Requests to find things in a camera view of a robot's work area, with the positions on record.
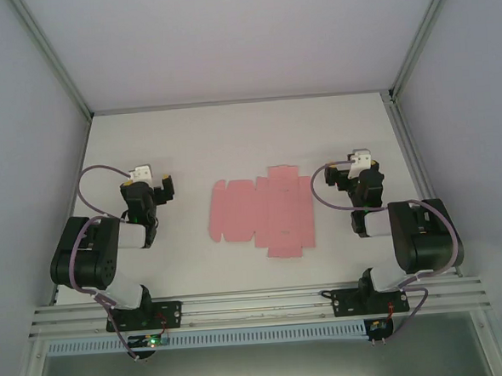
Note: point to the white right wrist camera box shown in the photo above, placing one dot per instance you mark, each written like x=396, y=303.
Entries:
x=360, y=162

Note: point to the pink paper box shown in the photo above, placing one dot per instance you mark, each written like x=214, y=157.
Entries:
x=274, y=212

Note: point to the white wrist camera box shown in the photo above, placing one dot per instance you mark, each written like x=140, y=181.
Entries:
x=141, y=173
x=360, y=162

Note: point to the aluminium mounting rail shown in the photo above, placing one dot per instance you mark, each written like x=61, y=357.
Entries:
x=262, y=302

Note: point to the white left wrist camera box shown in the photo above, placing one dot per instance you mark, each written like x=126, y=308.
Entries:
x=141, y=173

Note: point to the small green circuit board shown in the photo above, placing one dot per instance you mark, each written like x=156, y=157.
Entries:
x=378, y=326
x=151, y=341

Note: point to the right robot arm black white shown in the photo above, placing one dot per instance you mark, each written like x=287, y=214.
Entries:
x=429, y=245

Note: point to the aluminium frame post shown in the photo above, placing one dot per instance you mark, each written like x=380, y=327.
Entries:
x=51, y=59
x=421, y=37

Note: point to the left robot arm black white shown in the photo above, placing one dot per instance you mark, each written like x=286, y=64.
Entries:
x=89, y=257

